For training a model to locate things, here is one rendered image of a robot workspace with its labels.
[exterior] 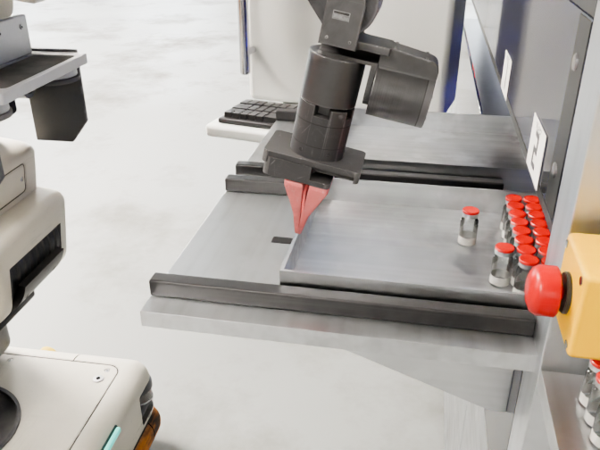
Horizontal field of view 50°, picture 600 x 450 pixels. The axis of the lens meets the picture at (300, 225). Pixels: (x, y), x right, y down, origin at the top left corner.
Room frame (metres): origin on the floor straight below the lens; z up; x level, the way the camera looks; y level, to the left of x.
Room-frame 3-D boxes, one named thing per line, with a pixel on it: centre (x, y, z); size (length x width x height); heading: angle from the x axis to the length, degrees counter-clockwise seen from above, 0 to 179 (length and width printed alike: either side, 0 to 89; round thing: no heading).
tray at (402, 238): (0.68, -0.17, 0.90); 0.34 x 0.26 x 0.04; 79
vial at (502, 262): (0.61, -0.22, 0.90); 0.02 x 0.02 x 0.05
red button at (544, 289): (0.42, -0.19, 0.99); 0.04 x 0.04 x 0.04; 79
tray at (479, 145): (1.01, -0.23, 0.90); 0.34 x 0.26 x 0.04; 79
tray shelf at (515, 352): (0.86, -0.13, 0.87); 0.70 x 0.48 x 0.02; 169
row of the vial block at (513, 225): (0.66, -0.26, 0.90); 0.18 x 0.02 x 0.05; 169
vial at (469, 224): (0.70, -0.21, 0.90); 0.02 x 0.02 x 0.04
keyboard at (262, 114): (1.41, -0.02, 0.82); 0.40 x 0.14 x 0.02; 68
